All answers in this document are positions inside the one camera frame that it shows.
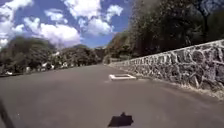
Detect grey asphalt road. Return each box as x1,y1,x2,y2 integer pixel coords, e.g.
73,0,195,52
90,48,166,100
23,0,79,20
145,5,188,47
0,63,224,128

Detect row of trees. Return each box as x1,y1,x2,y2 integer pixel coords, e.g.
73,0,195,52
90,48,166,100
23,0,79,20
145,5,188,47
0,35,107,76

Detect trees behind stone wall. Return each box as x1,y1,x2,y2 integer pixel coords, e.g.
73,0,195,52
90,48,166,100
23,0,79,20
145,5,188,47
103,0,224,64

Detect grey stone wall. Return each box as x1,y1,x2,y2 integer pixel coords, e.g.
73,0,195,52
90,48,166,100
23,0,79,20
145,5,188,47
108,39,224,93

